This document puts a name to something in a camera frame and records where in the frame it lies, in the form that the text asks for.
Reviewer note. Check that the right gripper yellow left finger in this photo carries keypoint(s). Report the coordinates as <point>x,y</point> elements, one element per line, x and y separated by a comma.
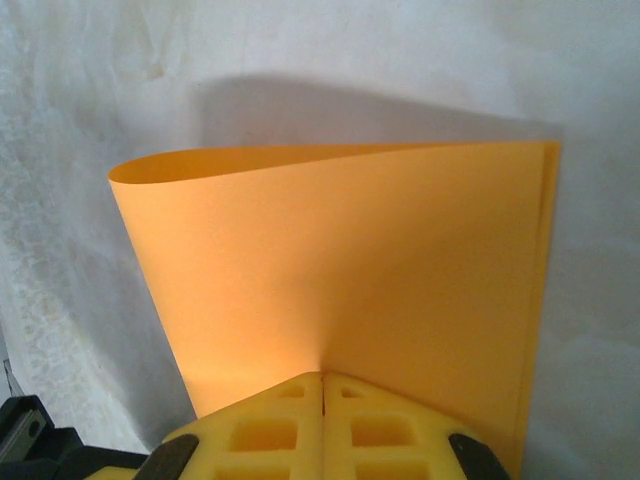
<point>300,430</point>

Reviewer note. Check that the orange paper sheet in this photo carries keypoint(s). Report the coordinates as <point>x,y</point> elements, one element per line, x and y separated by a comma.
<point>325,250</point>

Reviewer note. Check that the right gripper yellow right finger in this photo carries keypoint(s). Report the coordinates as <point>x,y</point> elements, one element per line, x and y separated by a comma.
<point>340,430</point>

